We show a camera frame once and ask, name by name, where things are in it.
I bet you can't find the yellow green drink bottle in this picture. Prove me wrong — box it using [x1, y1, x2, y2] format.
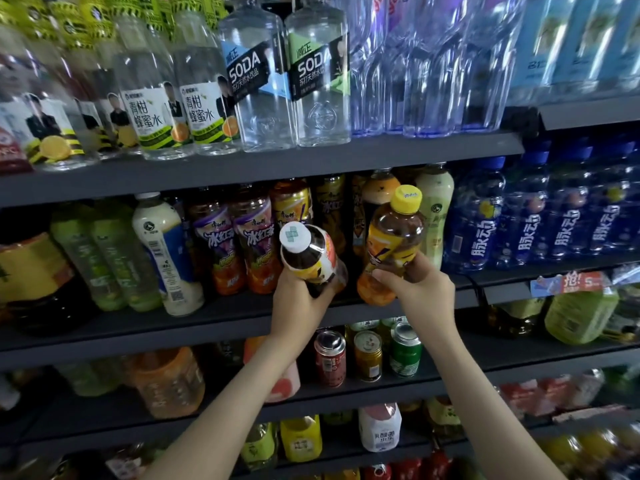
[545, 287, 621, 346]

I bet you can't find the row of blue label water bottles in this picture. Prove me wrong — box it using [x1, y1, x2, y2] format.
[510, 0, 640, 106]

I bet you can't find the gold lid metal tin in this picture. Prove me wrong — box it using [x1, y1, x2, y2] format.
[353, 329, 384, 384]

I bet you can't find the white squat drink bottle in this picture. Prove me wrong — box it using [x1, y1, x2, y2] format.
[358, 403, 403, 454]

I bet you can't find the person's left hand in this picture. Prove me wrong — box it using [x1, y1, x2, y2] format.
[270, 265, 346, 361]

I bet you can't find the red label metal tin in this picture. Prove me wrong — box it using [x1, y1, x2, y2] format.
[314, 329, 348, 389]

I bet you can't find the pink squat drink bottle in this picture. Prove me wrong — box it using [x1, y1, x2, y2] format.
[243, 337, 301, 404]

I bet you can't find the person's right hand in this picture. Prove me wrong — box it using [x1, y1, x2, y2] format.
[372, 253, 459, 346]

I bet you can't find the white green label bottle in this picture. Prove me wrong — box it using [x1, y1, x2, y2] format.
[413, 163, 455, 271]

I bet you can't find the orange brown label bottle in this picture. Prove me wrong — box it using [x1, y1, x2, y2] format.
[357, 185, 426, 307]

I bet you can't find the person's left forearm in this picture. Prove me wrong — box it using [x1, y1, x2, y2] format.
[150, 349, 326, 480]

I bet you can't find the tall clear bottle red label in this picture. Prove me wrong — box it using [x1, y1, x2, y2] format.
[345, 0, 393, 138]
[460, 0, 529, 134]
[385, 0, 471, 139]

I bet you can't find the row of dark blue sports bottles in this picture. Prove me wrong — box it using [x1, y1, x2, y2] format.
[443, 135, 640, 274]

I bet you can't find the white blue drink bottle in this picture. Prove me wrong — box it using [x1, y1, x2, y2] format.
[132, 191, 206, 318]

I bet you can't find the person's right forearm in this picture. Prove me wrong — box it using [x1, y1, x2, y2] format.
[425, 329, 566, 480]

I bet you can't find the dark grey metal shelf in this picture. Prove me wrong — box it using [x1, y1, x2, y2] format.
[0, 89, 640, 480]

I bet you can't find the orange promotional price tag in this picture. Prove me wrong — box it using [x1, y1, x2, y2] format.
[530, 271, 606, 298]

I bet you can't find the dark bottle yellow label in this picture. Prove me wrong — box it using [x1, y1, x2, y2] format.
[0, 209, 91, 336]

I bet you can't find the orange squat drink bottle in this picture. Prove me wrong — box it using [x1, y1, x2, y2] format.
[130, 347, 206, 420]

